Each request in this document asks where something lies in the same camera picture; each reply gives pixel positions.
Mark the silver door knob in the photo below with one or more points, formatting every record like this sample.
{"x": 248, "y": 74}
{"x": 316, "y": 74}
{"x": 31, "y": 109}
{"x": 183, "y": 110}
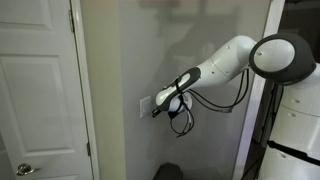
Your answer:
{"x": 23, "y": 169}

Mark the white panel door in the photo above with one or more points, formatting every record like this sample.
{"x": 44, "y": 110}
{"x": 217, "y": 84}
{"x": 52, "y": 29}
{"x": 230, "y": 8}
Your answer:
{"x": 40, "y": 100}

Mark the metal door hinge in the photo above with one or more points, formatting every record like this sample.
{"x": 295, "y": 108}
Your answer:
{"x": 71, "y": 20}
{"x": 88, "y": 149}

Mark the white doorway corner trim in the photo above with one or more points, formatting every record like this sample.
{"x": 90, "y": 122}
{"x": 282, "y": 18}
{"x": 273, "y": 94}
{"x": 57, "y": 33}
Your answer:
{"x": 247, "y": 133}

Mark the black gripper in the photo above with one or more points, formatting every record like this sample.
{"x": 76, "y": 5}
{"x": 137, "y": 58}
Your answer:
{"x": 164, "y": 110}

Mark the white door frame trim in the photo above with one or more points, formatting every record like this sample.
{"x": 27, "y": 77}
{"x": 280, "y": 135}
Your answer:
{"x": 85, "y": 100}

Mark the white double switch wall plate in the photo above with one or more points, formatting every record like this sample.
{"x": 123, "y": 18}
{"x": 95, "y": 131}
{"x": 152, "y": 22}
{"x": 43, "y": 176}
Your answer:
{"x": 145, "y": 107}

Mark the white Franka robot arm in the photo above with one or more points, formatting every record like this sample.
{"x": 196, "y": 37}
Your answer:
{"x": 230, "y": 60}

